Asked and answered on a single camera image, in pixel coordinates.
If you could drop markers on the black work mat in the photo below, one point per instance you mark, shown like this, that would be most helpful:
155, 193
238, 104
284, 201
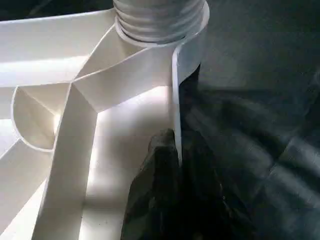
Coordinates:
260, 100

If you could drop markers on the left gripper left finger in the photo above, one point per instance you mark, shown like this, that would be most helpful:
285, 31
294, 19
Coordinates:
152, 195

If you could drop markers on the white plastic table leg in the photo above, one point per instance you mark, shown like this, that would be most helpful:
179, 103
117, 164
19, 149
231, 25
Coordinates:
157, 20

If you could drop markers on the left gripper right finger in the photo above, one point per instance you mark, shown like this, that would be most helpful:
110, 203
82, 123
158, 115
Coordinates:
207, 195

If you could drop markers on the white plastic table top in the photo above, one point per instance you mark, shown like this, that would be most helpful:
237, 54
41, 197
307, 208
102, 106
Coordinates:
75, 115

